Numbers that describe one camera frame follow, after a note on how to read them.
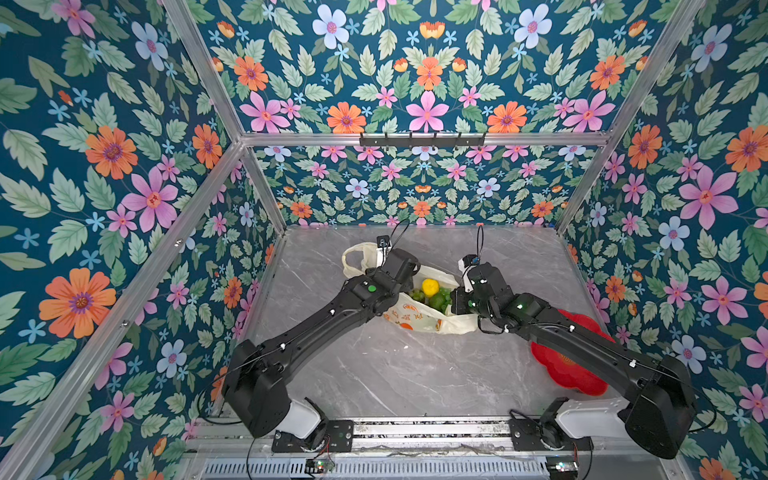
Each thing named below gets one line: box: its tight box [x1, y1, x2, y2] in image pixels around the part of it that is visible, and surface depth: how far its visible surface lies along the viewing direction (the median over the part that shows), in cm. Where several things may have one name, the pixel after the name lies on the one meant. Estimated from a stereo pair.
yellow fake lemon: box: [421, 278, 440, 298], surface depth 97 cm
